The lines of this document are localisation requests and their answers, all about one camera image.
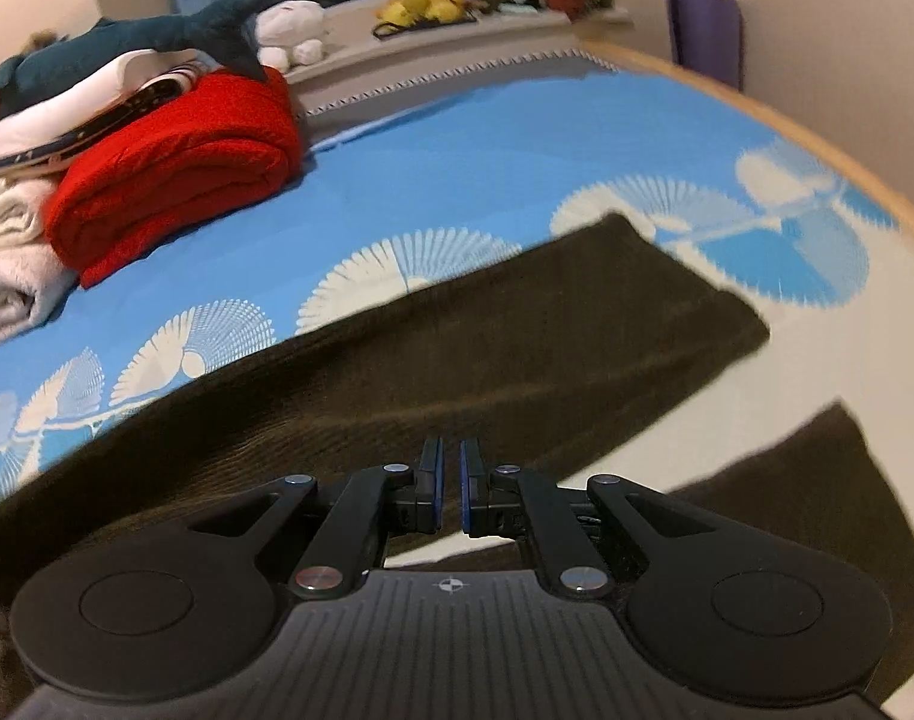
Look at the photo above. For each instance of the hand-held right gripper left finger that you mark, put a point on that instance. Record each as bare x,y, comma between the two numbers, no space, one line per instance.
440,480

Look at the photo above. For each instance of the blue white printed bed sheet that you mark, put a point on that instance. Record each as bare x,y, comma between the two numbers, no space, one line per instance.
464,157

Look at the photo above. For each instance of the wooden bed frame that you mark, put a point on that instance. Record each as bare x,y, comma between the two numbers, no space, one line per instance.
787,127

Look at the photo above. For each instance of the grey-white folded blanket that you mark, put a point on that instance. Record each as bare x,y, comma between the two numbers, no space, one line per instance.
15,292

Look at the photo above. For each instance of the dark patterned folded cloth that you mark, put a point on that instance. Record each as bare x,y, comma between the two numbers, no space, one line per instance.
120,116

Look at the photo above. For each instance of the blue shark plush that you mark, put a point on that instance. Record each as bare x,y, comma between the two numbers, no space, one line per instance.
142,34

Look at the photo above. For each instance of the cream folded blanket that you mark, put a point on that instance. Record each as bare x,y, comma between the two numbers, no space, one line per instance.
7,210

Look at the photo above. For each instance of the white plush toy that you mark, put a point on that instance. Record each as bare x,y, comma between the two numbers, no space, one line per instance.
292,26

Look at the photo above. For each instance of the white folded sheet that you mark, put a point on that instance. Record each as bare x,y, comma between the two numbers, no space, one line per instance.
75,94

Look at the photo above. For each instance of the white windowsill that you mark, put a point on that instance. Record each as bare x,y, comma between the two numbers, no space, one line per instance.
397,41

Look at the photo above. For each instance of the grey trimmed mattress pad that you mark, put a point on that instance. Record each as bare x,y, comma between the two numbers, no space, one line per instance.
442,79

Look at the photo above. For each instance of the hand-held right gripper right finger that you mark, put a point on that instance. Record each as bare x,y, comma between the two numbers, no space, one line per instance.
468,484

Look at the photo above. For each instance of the red folded blanket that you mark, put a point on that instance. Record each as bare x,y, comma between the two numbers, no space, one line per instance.
187,157

